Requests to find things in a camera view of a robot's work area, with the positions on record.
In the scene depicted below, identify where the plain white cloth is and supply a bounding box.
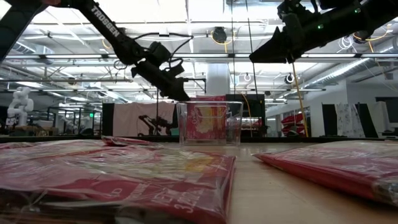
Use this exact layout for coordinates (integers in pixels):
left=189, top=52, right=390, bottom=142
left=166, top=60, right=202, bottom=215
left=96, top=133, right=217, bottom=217
left=371, top=101, right=389, bottom=133

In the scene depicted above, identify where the white patterned cloth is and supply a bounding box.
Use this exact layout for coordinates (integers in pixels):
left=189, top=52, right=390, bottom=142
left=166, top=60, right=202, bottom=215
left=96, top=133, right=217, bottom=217
left=335, top=103, right=358, bottom=138

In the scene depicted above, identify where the black frame workstation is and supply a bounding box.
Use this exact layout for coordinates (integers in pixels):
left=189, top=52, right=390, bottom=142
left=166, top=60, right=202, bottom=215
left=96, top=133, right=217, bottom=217
left=46, top=106, right=103, bottom=137

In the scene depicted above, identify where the dark monitor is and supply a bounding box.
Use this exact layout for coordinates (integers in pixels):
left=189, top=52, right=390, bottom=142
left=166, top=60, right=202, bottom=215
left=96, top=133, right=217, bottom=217
left=375, top=96, right=398, bottom=124

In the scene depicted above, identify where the wooden workbench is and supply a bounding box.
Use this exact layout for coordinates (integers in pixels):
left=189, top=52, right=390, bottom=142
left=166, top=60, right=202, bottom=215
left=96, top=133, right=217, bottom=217
left=0, top=124, right=60, bottom=137

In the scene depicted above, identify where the black aluminium table frame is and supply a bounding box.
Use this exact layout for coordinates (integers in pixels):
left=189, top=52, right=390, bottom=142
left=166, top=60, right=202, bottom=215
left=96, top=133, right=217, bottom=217
left=0, top=135, right=398, bottom=144

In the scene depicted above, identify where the long ceiling light strip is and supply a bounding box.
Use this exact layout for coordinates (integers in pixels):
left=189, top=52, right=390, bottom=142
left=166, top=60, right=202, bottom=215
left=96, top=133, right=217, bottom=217
left=40, top=88, right=326, bottom=93
left=4, top=52, right=398, bottom=60

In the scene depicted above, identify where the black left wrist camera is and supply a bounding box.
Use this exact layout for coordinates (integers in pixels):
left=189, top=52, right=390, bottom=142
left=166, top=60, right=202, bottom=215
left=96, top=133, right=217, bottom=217
left=161, top=57, right=187, bottom=78

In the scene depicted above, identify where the narrow black panel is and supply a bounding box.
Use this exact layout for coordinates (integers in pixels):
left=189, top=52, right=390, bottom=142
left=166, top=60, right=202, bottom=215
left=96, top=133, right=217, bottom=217
left=101, top=103, right=114, bottom=137

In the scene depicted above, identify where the curved yellow cable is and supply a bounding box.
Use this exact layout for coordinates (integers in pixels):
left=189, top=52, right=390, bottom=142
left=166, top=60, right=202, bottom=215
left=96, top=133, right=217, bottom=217
left=241, top=92, right=254, bottom=138

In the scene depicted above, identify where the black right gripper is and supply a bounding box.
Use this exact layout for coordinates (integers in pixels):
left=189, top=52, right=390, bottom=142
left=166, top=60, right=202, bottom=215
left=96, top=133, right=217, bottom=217
left=248, top=0, right=322, bottom=65

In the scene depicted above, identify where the thin black hanging cable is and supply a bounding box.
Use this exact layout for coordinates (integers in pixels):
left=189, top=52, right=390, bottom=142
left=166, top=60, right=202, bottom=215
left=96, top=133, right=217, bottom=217
left=230, top=0, right=236, bottom=102

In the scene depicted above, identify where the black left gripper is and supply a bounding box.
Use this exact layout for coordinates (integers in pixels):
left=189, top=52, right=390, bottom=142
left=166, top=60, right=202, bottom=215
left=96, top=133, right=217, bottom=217
left=130, top=60, right=192, bottom=103

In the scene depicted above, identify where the white pillar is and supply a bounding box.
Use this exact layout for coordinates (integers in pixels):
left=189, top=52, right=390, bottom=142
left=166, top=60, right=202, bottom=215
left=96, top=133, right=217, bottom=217
left=205, top=63, right=230, bottom=97

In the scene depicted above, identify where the black cabinet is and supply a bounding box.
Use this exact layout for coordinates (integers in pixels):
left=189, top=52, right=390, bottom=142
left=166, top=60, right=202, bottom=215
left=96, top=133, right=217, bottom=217
left=225, top=93, right=267, bottom=138

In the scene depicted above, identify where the long yellow cable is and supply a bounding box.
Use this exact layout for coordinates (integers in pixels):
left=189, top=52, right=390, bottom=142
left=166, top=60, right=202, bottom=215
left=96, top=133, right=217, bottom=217
left=290, top=60, right=310, bottom=138

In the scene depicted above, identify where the white humanoid robot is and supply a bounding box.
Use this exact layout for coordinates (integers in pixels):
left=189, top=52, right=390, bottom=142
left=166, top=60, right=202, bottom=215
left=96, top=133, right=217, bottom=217
left=6, top=86, right=34, bottom=127

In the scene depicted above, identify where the white coiled cable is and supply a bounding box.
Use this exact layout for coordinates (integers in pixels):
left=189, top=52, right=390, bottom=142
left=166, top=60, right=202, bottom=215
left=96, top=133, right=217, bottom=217
left=337, top=35, right=355, bottom=52

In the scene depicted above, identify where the black upright panel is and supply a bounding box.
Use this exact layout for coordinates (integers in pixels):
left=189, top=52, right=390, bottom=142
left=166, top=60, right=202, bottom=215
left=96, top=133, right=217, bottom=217
left=322, top=103, right=336, bottom=138
left=357, top=103, right=379, bottom=138

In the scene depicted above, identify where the beige cloth partition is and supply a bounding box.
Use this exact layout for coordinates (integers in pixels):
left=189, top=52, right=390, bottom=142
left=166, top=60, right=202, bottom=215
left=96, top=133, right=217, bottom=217
left=112, top=101, right=177, bottom=137

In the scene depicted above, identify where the clear plastic basket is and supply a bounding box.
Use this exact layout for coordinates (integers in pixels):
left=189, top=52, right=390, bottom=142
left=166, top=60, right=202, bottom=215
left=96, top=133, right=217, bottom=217
left=176, top=100, right=244, bottom=147

